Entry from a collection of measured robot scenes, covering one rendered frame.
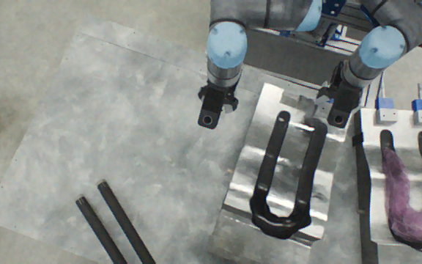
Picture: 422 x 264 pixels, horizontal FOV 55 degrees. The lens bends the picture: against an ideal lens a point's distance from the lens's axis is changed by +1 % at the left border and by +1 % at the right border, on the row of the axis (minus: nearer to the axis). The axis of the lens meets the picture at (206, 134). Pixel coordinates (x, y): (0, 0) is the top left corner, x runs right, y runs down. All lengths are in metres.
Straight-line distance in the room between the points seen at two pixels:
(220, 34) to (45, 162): 0.72
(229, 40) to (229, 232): 0.56
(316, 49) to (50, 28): 1.40
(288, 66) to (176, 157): 0.95
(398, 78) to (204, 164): 1.45
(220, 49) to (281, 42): 1.29
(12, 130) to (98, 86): 1.02
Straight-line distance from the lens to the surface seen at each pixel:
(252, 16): 0.84
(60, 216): 1.25
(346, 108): 1.04
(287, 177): 1.12
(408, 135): 1.31
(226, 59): 0.77
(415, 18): 0.97
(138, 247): 1.11
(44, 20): 2.45
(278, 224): 1.13
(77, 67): 1.35
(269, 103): 1.17
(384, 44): 0.89
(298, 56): 2.03
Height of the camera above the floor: 1.98
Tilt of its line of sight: 75 degrees down
